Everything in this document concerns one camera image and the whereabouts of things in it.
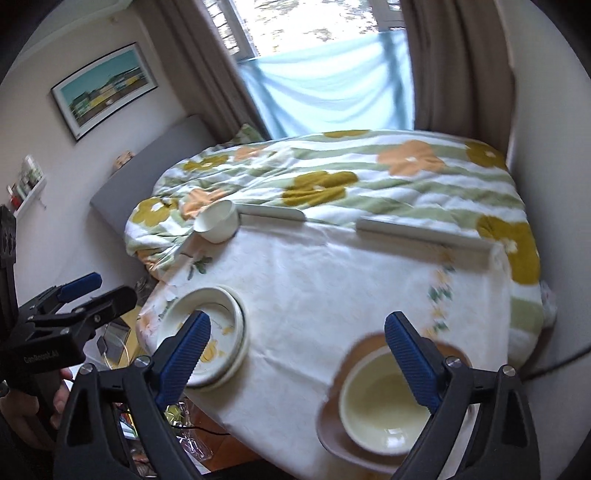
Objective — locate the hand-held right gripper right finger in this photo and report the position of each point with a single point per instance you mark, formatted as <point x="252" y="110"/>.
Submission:
<point x="411" y="360"/>

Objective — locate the row of small jars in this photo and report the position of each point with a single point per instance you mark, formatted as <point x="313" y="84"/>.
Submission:
<point x="30" y="173"/>

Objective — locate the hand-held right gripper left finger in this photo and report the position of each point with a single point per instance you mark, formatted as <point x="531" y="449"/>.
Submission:
<point x="184" y="355"/>

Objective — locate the grey headboard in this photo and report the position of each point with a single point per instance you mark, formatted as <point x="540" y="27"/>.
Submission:
<point x="152" y="175"/>

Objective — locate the floral blanket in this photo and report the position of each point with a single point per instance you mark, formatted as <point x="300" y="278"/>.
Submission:
<point x="369" y="194"/>

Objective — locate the clear plastic bag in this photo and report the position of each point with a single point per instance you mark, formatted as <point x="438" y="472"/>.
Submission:
<point x="194" y="443"/>

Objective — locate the plain white plate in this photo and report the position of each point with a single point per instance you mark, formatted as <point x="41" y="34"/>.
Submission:
<point x="246" y="339"/>

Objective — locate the cream round bowl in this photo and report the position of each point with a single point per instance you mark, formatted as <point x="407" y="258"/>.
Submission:
<point x="383" y="415"/>

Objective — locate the duck print plate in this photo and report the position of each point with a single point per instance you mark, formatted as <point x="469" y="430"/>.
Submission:
<point x="217" y="323"/>

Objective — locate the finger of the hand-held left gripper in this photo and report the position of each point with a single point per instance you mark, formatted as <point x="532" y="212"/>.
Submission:
<point x="111" y="304"/>
<point x="83" y="282"/>

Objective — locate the person's left hand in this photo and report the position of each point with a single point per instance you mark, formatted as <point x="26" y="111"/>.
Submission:
<point x="23" y="410"/>

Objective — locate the framed house picture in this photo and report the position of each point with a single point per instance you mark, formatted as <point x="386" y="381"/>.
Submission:
<point x="101" y="87"/>

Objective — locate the small white bowl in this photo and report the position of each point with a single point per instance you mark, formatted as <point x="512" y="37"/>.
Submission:
<point x="219" y="224"/>

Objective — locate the window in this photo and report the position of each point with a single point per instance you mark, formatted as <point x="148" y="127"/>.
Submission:
<point x="314" y="23"/>

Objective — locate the brown curtain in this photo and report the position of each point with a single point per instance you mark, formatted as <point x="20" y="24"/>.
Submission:
<point x="217" y="69"/>
<point x="452" y="69"/>

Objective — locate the white wall shelf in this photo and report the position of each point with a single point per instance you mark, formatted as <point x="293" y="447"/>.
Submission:
<point x="33" y="194"/>

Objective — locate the light blue cloth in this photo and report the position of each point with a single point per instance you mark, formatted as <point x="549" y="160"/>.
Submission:
<point x="323" y="92"/>

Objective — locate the white floral tablecloth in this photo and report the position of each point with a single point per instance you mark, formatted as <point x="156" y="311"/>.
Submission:
<point x="314" y="300"/>

